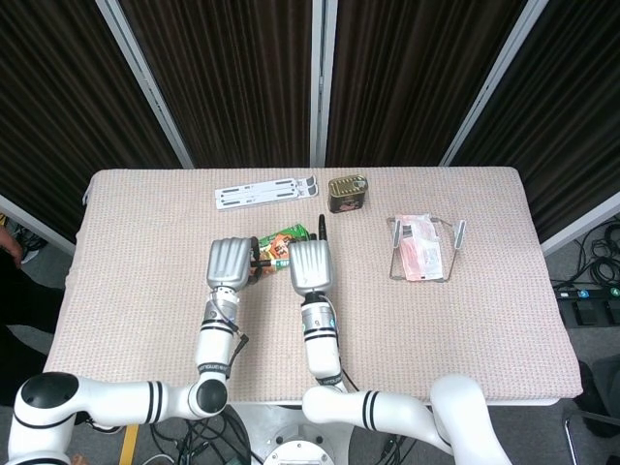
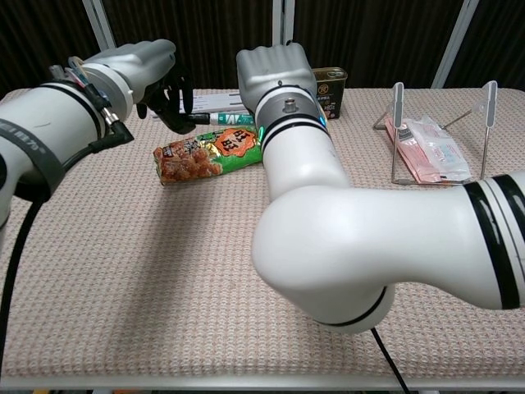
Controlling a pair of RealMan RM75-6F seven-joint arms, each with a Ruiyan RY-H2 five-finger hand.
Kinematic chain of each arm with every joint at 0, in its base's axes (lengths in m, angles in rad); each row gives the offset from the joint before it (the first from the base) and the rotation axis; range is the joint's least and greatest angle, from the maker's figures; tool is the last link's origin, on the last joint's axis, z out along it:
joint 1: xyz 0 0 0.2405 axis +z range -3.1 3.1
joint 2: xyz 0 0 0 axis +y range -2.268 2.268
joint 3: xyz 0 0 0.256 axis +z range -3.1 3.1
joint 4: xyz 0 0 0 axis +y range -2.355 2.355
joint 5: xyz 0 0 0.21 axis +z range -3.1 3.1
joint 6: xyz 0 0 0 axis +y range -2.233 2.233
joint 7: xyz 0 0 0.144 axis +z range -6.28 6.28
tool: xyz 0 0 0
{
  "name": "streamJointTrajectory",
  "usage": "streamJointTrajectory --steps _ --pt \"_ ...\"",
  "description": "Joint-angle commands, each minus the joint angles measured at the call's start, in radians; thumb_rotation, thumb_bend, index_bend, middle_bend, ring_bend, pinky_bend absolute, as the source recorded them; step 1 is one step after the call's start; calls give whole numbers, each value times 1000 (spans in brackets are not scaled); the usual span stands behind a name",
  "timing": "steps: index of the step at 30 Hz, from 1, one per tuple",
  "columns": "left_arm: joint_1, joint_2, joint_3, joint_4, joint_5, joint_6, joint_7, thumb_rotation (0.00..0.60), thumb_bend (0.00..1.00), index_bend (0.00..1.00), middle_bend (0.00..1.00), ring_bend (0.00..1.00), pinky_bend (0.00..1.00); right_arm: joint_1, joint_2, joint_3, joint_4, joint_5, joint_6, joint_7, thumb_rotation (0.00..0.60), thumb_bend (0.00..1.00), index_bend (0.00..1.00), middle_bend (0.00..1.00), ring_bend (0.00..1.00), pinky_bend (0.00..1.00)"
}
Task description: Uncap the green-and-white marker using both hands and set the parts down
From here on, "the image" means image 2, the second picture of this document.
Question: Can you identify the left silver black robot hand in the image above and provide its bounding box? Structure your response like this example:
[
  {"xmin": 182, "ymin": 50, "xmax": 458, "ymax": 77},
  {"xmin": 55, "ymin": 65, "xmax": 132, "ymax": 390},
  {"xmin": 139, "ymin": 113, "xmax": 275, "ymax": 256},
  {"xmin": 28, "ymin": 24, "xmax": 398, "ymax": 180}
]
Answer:
[{"xmin": 83, "ymin": 38, "xmax": 198, "ymax": 135}]

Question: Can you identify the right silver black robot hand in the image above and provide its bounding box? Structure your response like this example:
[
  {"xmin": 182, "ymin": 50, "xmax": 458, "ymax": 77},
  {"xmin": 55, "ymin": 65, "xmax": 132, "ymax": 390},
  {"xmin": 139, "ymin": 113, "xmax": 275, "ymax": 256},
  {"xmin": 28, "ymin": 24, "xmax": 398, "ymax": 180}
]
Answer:
[{"xmin": 235, "ymin": 40, "xmax": 319, "ymax": 117}]

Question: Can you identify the green white marker body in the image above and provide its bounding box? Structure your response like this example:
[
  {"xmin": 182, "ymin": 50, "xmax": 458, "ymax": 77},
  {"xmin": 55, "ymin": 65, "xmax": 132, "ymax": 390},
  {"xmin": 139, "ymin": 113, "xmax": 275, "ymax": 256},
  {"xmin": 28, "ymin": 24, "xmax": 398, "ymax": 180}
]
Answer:
[{"xmin": 208, "ymin": 111, "xmax": 258, "ymax": 128}]

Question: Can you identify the dark luncheon meat can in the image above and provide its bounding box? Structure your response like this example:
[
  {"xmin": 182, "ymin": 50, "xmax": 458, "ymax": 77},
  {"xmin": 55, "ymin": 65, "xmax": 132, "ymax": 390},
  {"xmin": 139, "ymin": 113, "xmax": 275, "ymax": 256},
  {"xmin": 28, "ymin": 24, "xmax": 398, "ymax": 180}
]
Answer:
[{"xmin": 312, "ymin": 66, "xmax": 349, "ymax": 121}]

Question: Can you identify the white folding laptop stand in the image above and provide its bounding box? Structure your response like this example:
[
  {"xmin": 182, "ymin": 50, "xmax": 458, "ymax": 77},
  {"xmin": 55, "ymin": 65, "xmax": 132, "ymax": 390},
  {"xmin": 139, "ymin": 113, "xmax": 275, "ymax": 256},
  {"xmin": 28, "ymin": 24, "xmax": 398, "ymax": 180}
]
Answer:
[{"xmin": 151, "ymin": 91, "xmax": 248, "ymax": 121}]

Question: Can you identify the green orange snack bag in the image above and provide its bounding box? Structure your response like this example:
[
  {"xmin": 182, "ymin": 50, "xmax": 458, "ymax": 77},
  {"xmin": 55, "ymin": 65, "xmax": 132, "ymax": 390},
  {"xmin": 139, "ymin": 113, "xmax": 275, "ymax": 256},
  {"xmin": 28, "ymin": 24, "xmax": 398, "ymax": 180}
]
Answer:
[{"xmin": 153, "ymin": 126, "xmax": 264, "ymax": 187}]

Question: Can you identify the pink wet wipes packet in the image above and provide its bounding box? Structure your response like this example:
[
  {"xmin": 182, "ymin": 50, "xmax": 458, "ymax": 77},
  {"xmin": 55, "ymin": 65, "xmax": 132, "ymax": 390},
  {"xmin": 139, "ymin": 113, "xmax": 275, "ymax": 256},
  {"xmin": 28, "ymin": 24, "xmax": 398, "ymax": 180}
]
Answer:
[{"xmin": 384, "ymin": 114, "xmax": 473, "ymax": 185}]

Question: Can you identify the pink woven tablecloth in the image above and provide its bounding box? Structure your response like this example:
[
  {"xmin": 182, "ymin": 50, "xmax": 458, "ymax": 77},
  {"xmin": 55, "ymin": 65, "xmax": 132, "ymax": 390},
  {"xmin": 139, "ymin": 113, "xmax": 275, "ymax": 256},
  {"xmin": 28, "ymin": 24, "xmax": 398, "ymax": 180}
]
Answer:
[{"xmin": 0, "ymin": 87, "xmax": 525, "ymax": 379}]

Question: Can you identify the grey partition frame post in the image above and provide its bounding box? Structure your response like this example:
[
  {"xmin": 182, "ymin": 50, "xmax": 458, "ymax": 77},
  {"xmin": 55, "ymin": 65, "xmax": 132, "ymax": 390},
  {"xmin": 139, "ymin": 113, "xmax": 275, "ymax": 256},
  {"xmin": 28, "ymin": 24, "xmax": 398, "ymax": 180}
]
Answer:
[
  {"xmin": 431, "ymin": 0, "xmax": 481, "ymax": 89},
  {"xmin": 81, "ymin": 0, "xmax": 118, "ymax": 51},
  {"xmin": 270, "ymin": 0, "xmax": 296, "ymax": 47}
]

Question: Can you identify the metal wire book stand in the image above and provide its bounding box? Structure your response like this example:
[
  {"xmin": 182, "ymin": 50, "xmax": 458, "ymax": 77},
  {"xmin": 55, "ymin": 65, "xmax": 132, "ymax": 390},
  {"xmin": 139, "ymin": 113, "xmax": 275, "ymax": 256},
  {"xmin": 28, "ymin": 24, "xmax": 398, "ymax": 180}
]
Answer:
[{"xmin": 372, "ymin": 80, "xmax": 500, "ymax": 189}]

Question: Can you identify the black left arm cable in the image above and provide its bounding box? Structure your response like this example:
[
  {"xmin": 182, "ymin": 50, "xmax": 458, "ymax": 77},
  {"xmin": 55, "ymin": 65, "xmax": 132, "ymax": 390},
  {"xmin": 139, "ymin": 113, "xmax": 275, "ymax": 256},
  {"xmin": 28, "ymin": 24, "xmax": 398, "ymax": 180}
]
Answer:
[{"xmin": 0, "ymin": 107, "xmax": 135, "ymax": 356}]

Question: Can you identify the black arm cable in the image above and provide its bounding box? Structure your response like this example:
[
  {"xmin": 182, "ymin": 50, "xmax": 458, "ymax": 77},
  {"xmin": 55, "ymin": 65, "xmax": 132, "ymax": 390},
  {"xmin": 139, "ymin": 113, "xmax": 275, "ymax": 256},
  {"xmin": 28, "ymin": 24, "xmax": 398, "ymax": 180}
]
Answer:
[
  {"xmin": 0, "ymin": 107, "xmax": 135, "ymax": 356},
  {"xmin": 370, "ymin": 325, "xmax": 412, "ymax": 394}
]

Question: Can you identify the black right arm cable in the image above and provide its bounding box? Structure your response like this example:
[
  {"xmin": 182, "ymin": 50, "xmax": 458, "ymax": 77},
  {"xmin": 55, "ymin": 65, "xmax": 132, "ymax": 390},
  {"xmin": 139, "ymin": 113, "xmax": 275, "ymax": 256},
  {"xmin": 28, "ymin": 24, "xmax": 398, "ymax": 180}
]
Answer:
[{"xmin": 370, "ymin": 325, "xmax": 412, "ymax": 394}]

